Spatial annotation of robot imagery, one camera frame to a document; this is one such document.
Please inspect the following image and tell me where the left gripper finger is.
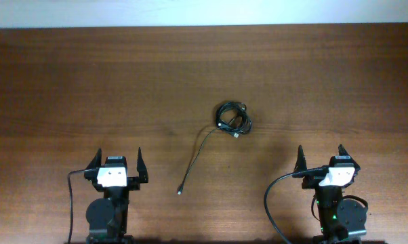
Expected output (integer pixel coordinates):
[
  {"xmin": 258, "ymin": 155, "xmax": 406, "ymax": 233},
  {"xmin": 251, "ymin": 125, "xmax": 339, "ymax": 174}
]
[
  {"xmin": 136, "ymin": 148, "xmax": 148, "ymax": 184},
  {"xmin": 85, "ymin": 148, "xmax": 102, "ymax": 170}
]

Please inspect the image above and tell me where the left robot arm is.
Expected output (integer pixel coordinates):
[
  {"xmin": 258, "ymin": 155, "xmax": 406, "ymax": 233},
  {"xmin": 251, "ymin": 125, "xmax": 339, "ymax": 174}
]
[{"xmin": 84, "ymin": 149, "xmax": 148, "ymax": 244}]

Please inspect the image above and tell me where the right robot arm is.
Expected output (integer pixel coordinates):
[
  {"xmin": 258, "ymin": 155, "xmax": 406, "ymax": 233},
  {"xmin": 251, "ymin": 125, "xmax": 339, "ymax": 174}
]
[{"xmin": 293, "ymin": 145, "xmax": 368, "ymax": 243}]

